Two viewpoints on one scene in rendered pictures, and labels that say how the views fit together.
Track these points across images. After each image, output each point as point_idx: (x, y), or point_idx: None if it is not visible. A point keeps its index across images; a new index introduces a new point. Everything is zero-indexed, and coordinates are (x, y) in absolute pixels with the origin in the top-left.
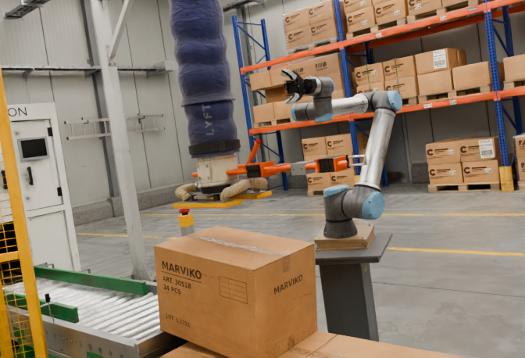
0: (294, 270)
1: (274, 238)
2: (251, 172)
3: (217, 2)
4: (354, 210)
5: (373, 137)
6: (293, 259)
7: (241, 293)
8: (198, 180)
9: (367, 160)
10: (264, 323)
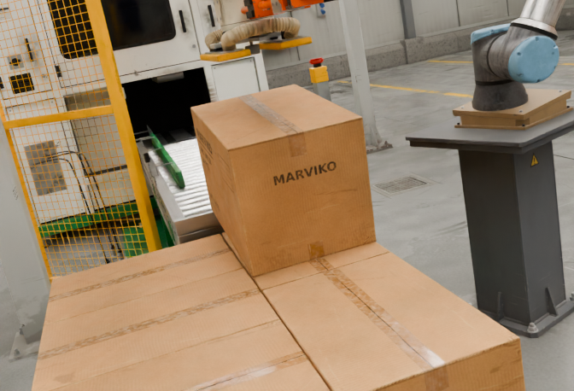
0: (315, 155)
1: (327, 106)
2: (249, 9)
3: None
4: (500, 67)
5: None
6: (313, 138)
7: (229, 178)
8: (218, 23)
9: None
10: (257, 222)
